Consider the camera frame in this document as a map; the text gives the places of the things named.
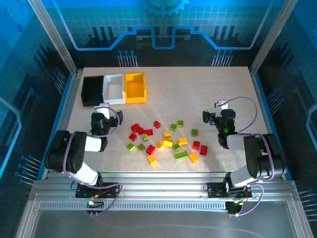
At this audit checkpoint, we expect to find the white plastic bin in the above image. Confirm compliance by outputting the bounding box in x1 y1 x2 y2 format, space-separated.
103 73 126 105

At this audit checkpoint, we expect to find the yellow plastic bin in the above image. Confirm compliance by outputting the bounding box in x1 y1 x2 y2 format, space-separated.
123 71 147 104

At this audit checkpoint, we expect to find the black plastic bin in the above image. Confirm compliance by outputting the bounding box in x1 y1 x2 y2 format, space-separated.
81 75 105 107

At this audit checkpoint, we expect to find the long green lego brick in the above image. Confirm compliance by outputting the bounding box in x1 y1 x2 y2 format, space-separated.
174 150 189 161

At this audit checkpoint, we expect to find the small controller board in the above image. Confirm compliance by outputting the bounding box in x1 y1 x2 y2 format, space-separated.
226 200 242 217
86 200 105 216

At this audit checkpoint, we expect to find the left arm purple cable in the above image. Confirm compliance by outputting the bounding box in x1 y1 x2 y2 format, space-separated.
61 106 123 218

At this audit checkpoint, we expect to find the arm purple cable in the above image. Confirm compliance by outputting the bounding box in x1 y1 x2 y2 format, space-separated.
215 97 275 218
61 106 123 218

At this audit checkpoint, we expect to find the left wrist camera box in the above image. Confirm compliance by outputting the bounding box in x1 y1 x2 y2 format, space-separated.
94 103 111 119

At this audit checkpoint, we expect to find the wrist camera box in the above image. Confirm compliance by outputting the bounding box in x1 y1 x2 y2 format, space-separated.
214 100 228 111
94 103 111 119

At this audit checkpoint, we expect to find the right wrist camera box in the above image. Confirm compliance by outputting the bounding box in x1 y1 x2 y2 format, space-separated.
214 100 228 111

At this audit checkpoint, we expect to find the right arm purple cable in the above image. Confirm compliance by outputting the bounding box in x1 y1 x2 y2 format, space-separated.
215 97 275 218

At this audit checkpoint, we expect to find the table side rail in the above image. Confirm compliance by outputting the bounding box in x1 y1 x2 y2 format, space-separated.
41 69 84 180
249 68 293 180

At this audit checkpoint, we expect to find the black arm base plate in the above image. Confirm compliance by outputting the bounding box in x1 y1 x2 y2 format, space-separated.
75 182 120 199
207 182 252 199

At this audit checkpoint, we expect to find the aluminium mounting rail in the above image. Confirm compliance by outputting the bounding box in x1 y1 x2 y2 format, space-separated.
31 172 298 203

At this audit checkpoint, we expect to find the slotted cable duct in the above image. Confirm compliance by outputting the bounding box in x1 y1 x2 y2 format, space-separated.
39 201 228 212

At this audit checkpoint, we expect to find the aluminium frame post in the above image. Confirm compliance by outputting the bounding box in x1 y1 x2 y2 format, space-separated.
249 0 299 75
27 0 79 76

